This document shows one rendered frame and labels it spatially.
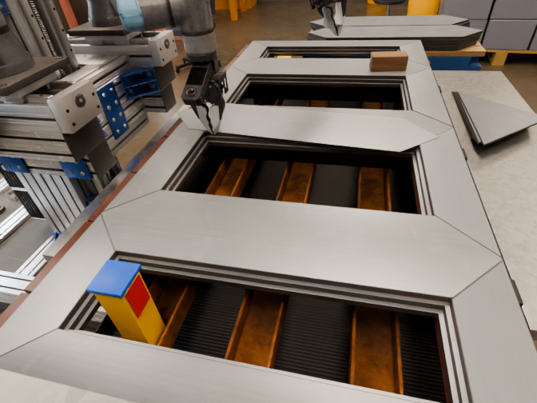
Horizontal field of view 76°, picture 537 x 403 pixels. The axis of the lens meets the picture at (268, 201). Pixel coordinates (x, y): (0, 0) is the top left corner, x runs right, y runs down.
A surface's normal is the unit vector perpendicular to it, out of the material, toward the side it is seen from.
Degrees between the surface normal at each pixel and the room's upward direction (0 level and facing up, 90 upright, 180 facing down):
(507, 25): 90
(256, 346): 0
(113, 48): 90
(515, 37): 90
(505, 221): 0
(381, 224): 0
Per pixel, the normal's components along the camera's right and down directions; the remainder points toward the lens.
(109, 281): -0.07, -0.77
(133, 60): -0.23, 0.64
